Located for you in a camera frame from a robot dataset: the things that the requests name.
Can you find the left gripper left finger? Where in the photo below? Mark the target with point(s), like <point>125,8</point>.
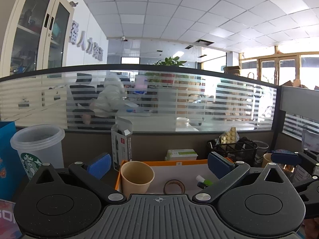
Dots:
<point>87,179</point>

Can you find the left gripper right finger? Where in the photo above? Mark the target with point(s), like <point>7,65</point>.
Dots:
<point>229,175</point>

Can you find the green glue bottle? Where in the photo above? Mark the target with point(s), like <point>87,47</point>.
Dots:
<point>202,182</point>

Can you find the brown paper cup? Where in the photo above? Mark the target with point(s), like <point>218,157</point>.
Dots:
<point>266,159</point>
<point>136,177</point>

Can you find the brown tape roll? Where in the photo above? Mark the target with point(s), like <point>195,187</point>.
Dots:
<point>174,187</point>

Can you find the black mesh desk organizer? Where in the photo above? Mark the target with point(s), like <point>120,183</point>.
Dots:
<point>243,150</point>

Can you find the blister pill pack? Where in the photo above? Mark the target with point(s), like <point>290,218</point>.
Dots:
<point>229,137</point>

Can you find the stack of green-white boxes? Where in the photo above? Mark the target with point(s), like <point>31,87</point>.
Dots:
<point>181,154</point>

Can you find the orange cardboard box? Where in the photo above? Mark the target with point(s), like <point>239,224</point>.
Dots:
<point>185,171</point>

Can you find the Starbucks translucent plastic cup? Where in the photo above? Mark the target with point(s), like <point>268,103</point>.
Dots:
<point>38,145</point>

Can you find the blue paper bag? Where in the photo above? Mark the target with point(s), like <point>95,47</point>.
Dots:
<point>12,171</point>

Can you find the person in white jacket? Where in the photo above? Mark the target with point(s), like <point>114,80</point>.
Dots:
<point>107,103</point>

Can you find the colourful AGON desk mat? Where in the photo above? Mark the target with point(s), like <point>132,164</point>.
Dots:
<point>8,226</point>

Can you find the frosted glass partition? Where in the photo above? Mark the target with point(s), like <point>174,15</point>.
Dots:
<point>159,99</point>

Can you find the green potted plant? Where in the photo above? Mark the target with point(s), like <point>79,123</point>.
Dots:
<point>171,61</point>

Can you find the beige glass-door cabinet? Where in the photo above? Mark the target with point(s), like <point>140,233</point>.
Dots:
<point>34,35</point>

